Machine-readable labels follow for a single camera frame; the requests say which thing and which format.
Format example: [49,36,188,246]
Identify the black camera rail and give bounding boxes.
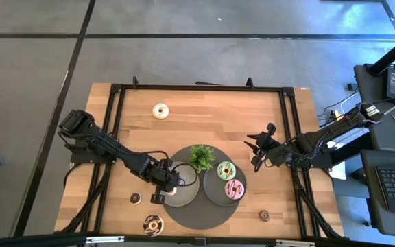
[0,232,395,247]

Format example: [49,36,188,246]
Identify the round dark woven placemat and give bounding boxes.
[160,143,241,231]

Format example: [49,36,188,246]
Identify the large white glazed donut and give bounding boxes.
[152,102,170,120]

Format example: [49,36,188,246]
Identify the large green glazed donut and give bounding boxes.
[217,161,237,181]

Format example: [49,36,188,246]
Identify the large pink glazed donut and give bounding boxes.
[224,179,246,200]

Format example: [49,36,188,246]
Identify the silver rail bracket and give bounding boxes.
[85,235,125,244]
[275,239,315,247]

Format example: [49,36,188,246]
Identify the grey side desk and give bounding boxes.
[353,63,395,238]

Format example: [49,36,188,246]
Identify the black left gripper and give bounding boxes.
[149,158,187,205]

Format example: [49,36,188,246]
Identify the black metal table frame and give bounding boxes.
[55,75,345,241]

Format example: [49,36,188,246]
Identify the black slanted pole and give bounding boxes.
[368,29,395,77]

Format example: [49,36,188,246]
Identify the small potted green plant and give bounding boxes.
[189,144,216,174]

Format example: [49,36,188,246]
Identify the dark grey plate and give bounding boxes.
[202,159,247,207]

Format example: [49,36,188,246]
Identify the light grey plate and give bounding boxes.
[163,161,200,208]

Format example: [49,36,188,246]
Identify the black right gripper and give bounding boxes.
[244,122,289,169]

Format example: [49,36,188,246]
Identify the large chocolate striped donut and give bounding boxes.
[143,214,165,237]

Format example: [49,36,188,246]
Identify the white cable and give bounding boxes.
[339,91,360,116]

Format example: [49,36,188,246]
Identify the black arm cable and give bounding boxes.
[62,163,79,188]

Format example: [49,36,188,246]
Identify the black floor cable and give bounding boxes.
[319,97,356,128]

